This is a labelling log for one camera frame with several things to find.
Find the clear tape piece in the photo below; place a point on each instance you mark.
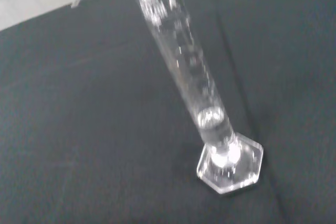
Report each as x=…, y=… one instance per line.
x=75, y=3

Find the black cloth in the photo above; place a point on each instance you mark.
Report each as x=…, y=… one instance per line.
x=78, y=116

